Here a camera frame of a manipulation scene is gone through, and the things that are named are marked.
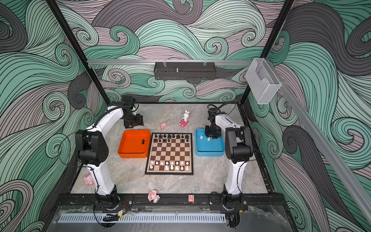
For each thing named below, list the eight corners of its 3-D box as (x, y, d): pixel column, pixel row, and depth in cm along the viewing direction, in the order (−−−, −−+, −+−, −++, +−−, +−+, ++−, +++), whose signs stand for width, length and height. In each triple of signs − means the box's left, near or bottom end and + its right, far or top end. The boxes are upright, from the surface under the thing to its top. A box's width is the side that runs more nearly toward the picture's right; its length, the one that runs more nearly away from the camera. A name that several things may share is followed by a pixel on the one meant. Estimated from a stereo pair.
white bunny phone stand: (179, 126, 108) (179, 119, 101) (185, 117, 114) (185, 110, 107) (185, 128, 106) (185, 121, 100) (190, 119, 112) (191, 112, 106)
